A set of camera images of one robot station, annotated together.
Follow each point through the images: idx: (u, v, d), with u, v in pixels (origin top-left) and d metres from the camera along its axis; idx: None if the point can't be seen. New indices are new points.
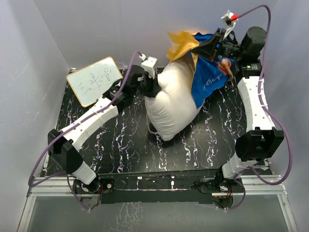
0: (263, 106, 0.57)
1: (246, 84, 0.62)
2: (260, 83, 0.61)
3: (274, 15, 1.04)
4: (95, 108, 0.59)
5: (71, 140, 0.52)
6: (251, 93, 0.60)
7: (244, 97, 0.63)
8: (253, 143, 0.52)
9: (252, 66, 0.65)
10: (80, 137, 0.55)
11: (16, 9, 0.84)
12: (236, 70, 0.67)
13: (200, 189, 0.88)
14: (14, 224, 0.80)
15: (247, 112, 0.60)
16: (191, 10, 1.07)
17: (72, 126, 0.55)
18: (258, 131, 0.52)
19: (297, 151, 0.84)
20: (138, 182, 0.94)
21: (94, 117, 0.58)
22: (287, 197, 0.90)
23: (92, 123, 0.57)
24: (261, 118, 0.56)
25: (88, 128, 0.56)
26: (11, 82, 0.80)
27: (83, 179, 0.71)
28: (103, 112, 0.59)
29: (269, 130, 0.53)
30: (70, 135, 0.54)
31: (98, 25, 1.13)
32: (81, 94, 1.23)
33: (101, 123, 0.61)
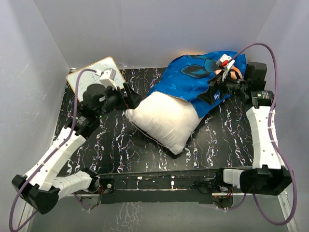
0: (273, 141, 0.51)
1: (255, 114, 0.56)
2: (271, 114, 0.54)
3: (274, 15, 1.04)
4: (56, 143, 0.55)
5: (37, 185, 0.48)
6: (261, 123, 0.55)
7: (252, 127, 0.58)
8: (259, 181, 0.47)
9: (263, 94, 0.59)
10: (47, 177, 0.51)
11: (16, 10, 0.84)
12: (245, 98, 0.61)
13: (200, 189, 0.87)
14: (14, 224, 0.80)
15: (255, 144, 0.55)
16: (191, 9, 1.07)
17: (35, 168, 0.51)
18: (264, 169, 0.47)
19: (296, 152, 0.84)
20: (138, 182, 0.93)
21: (58, 152, 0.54)
22: (287, 197, 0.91)
23: (56, 160, 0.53)
24: (270, 155, 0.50)
25: (53, 166, 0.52)
26: (11, 82, 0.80)
27: (79, 187, 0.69)
28: (66, 145, 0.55)
29: (277, 169, 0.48)
30: (35, 180, 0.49)
31: (98, 25, 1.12)
32: (81, 94, 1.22)
33: (68, 156, 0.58)
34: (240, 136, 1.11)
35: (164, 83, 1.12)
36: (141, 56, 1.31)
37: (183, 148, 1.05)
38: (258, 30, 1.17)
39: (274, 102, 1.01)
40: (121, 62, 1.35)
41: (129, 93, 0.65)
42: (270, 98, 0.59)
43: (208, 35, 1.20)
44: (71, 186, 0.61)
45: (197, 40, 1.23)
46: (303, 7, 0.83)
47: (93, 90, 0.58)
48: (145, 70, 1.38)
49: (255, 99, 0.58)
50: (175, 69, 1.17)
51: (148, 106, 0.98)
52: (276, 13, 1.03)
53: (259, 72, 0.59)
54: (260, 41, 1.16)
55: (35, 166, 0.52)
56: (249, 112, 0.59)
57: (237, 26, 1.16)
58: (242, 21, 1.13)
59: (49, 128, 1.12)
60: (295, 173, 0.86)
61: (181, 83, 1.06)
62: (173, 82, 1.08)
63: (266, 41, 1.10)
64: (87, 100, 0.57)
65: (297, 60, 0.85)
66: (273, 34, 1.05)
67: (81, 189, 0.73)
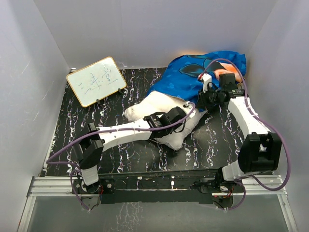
0: (254, 115, 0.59)
1: (233, 101, 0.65)
2: (247, 98, 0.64)
3: (273, 15, 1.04)
4: (134, 125, 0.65)
5: (103, 140, 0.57)
6: (240, 106, 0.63)
7: (235, 114, 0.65)
8: (254, 148, 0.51)
9: (237, 90, 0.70)
10: (111, 141, 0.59)
11: (16, 10, 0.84)
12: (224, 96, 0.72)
13: (200, 189, 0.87)
14: (14, 224, 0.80)
15: (242, 125, 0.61)
16: (191, 9, 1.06)
17: (109, 129, 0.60)
18: (255, 136, 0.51)
19: (296, 152, 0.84)
20: (138, 182, 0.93)
21: (131, 131, 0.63)
22: (287, 197, 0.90)
23: (126, 135, 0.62)
24: (256, 125, 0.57)
25: (120, 137, 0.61)
26: (11, 82, 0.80)
27: (85, 180, 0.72)
28: (139, 131, 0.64)
29: (266, 136, 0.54)
30: (105, 136, 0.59)
31: (98, 25, 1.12)
32: (81, 94, 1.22)
33: (131, 139, 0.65)
34: (240, 136, 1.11)
35: (162, 82, 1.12)
36: (141, 56, 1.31)
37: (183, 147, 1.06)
38: (257, 30, 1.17)
39: (274, 102, 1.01)
40: (121, 62, 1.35)
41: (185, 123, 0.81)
42: (243, 92, 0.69)
43: (208, 35, 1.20)
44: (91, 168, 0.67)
45: (197, 40, 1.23)
46: (303, 7, 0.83)
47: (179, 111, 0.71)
48: (145, 70, 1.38)
49: (231, 94, 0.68)
50: (174, 69, 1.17)
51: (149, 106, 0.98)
52: (276, 13, 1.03)
53: (228, 77, 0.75)
54: (260, 41, 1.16)
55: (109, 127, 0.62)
56: (230, 104, 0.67)
57: (236, 26, 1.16)
58: (242, 21, 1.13)
59: (50, 128, 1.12)
60: (295, 173, 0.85)
61: (179, 82, 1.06)
62: (171, 81, 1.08)
63: (266, 41, 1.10)
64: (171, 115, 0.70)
65: (297, 60, 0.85)
66: (273, 34, 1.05)
67: (83, 183, 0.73)
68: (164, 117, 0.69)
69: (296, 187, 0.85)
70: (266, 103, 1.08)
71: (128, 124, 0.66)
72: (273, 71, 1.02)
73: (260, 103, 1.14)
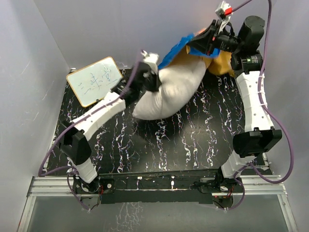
0: (263, 105, 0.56)
1: (246, 80, 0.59)
2: (260, 79, 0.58)
3: (274, 15, 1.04)
4: (104, 102, 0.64)
5: (82, 130, 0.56)
6: (252, 88, 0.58)
7: (242, 92, 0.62)
8: (253, 142, 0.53)
9: (252, 59, 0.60)
10: (90, 127, 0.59)
11: (16, 10, 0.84)
12: (235, 63, 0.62)
13: (200, 189, 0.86)
14: (15, 224, 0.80)
15: (246, 109, 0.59)
16: (191, 9, 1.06)
17: (83, 117, 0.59)
18: (257, 132, 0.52)
19: (297, 152, 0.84)
20: (138, 182, 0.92)
21: (105, 109, 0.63)
22: (287, 197, 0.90)
23: (102, 115, 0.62)
24: (260, 118, 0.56)
25: (97, 120, 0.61)
26: (11, 82, 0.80)
27: (85, 177, 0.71)
28: (112, 105, 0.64)
29: (267, 129, 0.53)
30: (82, 125, 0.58)
31: (98, 25, 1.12)
32: (81, 94, 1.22)
33: (110, 116, 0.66)
34: None
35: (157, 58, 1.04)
36: None
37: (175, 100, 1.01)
38: None
39: (274, 102, 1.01)
40: (121, 62, 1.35)
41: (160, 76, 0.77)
42: (259, 63, 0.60)
43: None
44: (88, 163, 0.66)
45: None
46: None
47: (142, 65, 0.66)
48: None
49: (245, 65, 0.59)
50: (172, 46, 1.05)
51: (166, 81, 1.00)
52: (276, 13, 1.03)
53: (257, 34, 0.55)
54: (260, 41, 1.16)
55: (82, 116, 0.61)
56: (240, 79, 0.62)
57: (237, 26, 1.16)
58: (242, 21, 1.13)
59: (50, 128, 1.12)
60: (296, 173, 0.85)
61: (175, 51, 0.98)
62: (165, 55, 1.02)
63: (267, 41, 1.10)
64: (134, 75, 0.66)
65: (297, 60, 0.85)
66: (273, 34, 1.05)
67: (84, 181, 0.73)
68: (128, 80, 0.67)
69: (296, 188, 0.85)
70: (266, 102, 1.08)
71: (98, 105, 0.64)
72: None
73: None
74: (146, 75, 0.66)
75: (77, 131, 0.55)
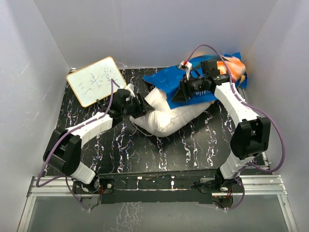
0: (241, 101, 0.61)
1: (221, 89, 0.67)
2: (232, 86, 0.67)
3: (273, 16, 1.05)
4: (94, 117, 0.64)
5: (78, 135, 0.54)
6: (227, 92, 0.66)
7: (222, 100, 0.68)
8: (245, 135, 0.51)
9: (221, 77, 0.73)
10: (85, 135, 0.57)
11: (16, 10, 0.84)
12: (209, 84, 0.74)
13: (200, 189, 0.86)
14: (15, 224, 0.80)
15: (231, 111, 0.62)
16: (191, 10, 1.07)
17: (77, 126, 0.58)
18: (245, 123, 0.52)
19: (296, 152, 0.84)
20: (138, 182, 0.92)
21: (96, 122, 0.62)
22: (287, 197, 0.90)
23: (95, 126, 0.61)
24: (245, 111, 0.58)
25: (91, 130, 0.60)
26: (11, 82, 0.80)
27: (83, 180, 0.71)
28: (103, 120, 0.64)
29: (255, 121, 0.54)
30: (77, 132, 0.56)
31: (98, 25, 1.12)
32: (81, 94, 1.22)
33: (98, 131, 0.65)
34: None
35: (159, 76, 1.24)
36: (141, 56, 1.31)
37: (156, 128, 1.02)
38: (257, 30, 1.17)
39: (273, 102, 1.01)
40: (121, 62, 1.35)
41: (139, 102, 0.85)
42: (227, 78, 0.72)
43: (208, 35, 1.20)
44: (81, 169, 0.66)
45: (197, 40, 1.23)
46: (302, 7, 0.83)
47: (122, 91, 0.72)
48: (145, 70, 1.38)
49: (217, 81, 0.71)
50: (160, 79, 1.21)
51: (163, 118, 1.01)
52: (275, 13, 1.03)
53: (211, 63, 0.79)
54: (260, 41, 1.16)
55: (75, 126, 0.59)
56: (217, 92, 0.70)
57: (236, 26, 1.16)
58: (242, 22, 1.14)
59: (50, 128, 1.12)
60: (295, 173, 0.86)
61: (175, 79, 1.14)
62: (165, 77, 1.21)
63: (266, 41, 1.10)
64: (117, 98, 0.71)
65: (297, 60, 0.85)
66: (272, 35, 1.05)
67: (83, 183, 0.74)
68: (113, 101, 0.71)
69: (296, 188, 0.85)
70: (266, 103, 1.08)
71: (90, 119, 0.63)
72: (273, 71, 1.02)
73: (260, 103, 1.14)
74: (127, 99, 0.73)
75: (74, 136, 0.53)
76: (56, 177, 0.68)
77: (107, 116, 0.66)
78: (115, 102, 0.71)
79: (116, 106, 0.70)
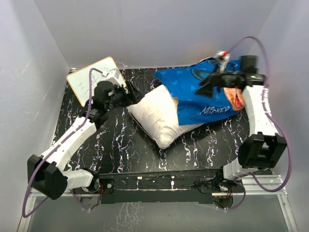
0: (266, 112, 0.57)
1: (249, 92, 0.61)
2: (264, 91, 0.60)
3: (274, 15, 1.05)
4: (73, 128, 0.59)
5: (54, 163, 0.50)
6: (256, 97, 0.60)
7: (246, 104, 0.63)
8: (256, 147, 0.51)
9: (257, 78, 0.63)
10: (63, 157, 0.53)
11: (16, 10, 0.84)
12: (241, 81, 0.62)
13: (200, 189, 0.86)
14: (15, 224, 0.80)
15: (251, 118, 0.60)
16: (191, 9, 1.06)
17: (53, 148, 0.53)
18: (259, 136, 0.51)
19: (296, 152, 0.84)
20: (138, 182, 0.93)
21: (74, 135, 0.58)
22: (287, 197, 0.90)
23: (73, 141, 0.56)
24: (264, 124, 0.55)
25: (69, 148, 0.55)
26: (11, 82, 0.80)
27: (81, 184, 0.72)
28: (82, 129, 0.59)
29: (272, 137, 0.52)
30: (53, 157, 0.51)
31: (98, 25, 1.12)
32: (81, 94, 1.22)
33: (81, 141, 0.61)
34: (240, 137, 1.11)
35: (169, 75, 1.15)
36: (141, 56, 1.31)
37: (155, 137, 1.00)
38: (258, 30, 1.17)
39: (274, 102, 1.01)
40: (121, 62, 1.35)
41: (131, 90, 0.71)
42: (262, 80, 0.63)
43: (208, 35, 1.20)
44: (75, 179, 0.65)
45: (197, 40, 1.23)
46: (303, 7, 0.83)
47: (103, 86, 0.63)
48: (144, 70, 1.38)
49: (249, 80, 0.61)
50: (171, 80, 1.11)
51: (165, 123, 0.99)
52: (276, 13, 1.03)
53: (252, 59, 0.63)
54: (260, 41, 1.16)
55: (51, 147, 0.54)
56: (245, 94, 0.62)
57: (237, 26, 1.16)
58: (242, 22, 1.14)
59: (50, 128, 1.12)
60: (295, 173, 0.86)
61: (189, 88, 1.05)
62: (177, 79, 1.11)
63: (267, 41, 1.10)
64: (97, 95, 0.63)
65: (297, 60, 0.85)
66: (273, 35, 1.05)
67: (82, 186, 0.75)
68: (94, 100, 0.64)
69: (296, 188, 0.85)
70: None
71: (67, 132, 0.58)
72: (273, 71, 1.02)
73: None
74: (111, 93, 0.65)
75: (50, 164, 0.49)
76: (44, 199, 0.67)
77: (87, 124, 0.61)
78: (97, 99, 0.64)
79: (99, 104, 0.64)
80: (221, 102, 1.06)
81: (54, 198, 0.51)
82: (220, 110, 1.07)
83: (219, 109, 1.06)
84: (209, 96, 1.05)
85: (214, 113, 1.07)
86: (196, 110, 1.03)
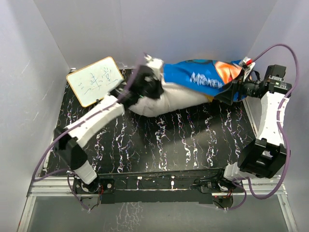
0: (278, 122, 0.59)
1: (268, 98, 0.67)
2: (283, 101, 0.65)
3: (274, 15, 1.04)
4: (99, 108, 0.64)
5: (77, 137, 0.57)
6: (272, 106, 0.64)
7: (263, 109, 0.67)
8: (257, 152, 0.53)
9: (281, 85, 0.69)
10: (86, 133, 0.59)
11: (16, 9, 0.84)
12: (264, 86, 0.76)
13: (200, 189, 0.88)
14: (15, 224, 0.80)
15: (261, 123, 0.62)
16: (191, 9, 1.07)
17: (77, 123, 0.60)
18: (263, 142, 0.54)
19: (296, 152, 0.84)
20: (138, 182, 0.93)
21: (99, 115, 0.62)
22: (287, 197, 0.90)
23: (97, 121, 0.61)
24: (272, 132, 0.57)
25: (92, 126, 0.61)
26: (11, 82, 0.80)
27: (84, 179, 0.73)
28: (108, 110, 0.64)
29: (276, 147, 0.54)
30: (76, 132, 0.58)
31: (98, 25, 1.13)
32: (81, 94, 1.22)
33: (106, 121, 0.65)
34: (240, 136, 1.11)
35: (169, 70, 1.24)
36: (141, 56, 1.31)
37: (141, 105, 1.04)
38: (257, 30, 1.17)
39: None
40: (121, 62, 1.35)
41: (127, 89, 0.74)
42: (287, 89, 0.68)
43: (208, 36, 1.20)
44: (86, 166, 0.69)
45: (197, 40, 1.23)
46: (302, 7, 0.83)
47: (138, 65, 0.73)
48: None
49: (272, 86, 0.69)
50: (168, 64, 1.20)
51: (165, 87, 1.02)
52: (276, 12, 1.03)
53: (277, 68, 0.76)
54: (260, 41, 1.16)
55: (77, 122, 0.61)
56: (264, 98, 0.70)
57: (236, 26, 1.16)
58: (242, 22, 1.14)
59: (50, 128, 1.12)
60: (296, 173, 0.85)
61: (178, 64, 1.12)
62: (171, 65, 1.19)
63: (267, 41, 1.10)
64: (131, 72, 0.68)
65: (298, 60, 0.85)
66: (273, 34, 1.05)
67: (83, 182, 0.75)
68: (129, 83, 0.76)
69: (296, 188, 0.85)
70: None
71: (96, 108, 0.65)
72: None
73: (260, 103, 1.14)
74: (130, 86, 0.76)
75: (72, 137, 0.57)
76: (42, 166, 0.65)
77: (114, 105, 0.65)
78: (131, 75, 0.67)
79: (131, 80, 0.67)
80: (212, 74, 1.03)
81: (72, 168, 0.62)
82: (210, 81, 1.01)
83: (209, 80, 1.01)
84: (199, 68, 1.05)
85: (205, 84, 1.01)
86: (185, 75, 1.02)
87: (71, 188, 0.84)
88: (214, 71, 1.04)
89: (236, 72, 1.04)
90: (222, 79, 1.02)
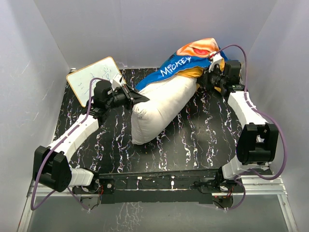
0: (252, 108, 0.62)
1: (233, 94, 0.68)
2: (246, 93, 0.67)
3: (274, 15, 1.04)
4: (76, 124, 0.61)
5: (63, 152, 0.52)
6: (239, 98, 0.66)
7: (233, 106, 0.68)
8: (251, 137, 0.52)
9: (237, 86, 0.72)
10: (70, 148, 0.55)
11: (16, 10, 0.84)
12: (224, 91, 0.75)
13: (200, 189, 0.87)
14: (15, 224, 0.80)
15: (241, 116, 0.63)
16: (190, 9, 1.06)
17: (59, 140, 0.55)
18: (252, 126, 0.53)
19: (295, 152, 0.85)
20: (138, 182, 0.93)
21: (79, 129, 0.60)
22: (287, 197, 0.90)
23: (78, 134, 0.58)
24: (254, 116, 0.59)
25: (76, 140, 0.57)
26: (11, 82, 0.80)
27: (82, 182, 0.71)
28: (86, 124, 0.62)
29: (264, 127, 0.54)
30: (61, 148, 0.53)
31: (98, 25, 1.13)
32: (81, 94, 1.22)
33: (85, 136, 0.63)
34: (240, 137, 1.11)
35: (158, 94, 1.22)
36: (141, 56, 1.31)
37: (148, 127, 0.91)
38: (258, 29, 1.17)
39: (274, 102, 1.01)
40: (121, 62, 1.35)
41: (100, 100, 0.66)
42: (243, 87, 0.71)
43: (208, 36, 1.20)
44: (77, 176, 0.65)
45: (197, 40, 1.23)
46: (303, 7, 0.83)
47: (102, 86, 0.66)
48: (145, 70, 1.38)
49: (231, 89, 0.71)
50: None
51: (154, 103, 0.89)
52: (276, 13, 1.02)
53: (234, 69, 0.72)
54: (260, 41, 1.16)
55: (57, 139, 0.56)
56: (230, 98, 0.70)
57: (236, 26, 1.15)
58: (242, 21, 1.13)
59: (50, 128, 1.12)
60: (296, 174, 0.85)
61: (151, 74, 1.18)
62: None
63: (266, 41, 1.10)
64: (98, 95, 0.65)
65: (297, 60, 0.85)
66: (273, 34, 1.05)
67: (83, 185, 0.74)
68: (97, 97, 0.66)
69: (296, 188, 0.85)
70: (267, 103, 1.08)
71: (72, 126, 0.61)
72: (273, 70, 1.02)
73: (260, 103, 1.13)
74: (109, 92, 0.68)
75: (58, 153, 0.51)
76: (33, 206, 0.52)
77: (91, 120, 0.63)
78: (98, 99, 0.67)
79: (100, 103, 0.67)
80: (176, 59, 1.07)
81: (60, 191, 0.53)
82: (179, 62, 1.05)
83: (177, 62, 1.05)
84: (163, 65, 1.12)
85: (177, 67, 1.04)
86: (157, 75, 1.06)
87: (72, 193, 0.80)
88: (177, 56, 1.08)
89: (196, 43, 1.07)
90: (190, 54, 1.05)
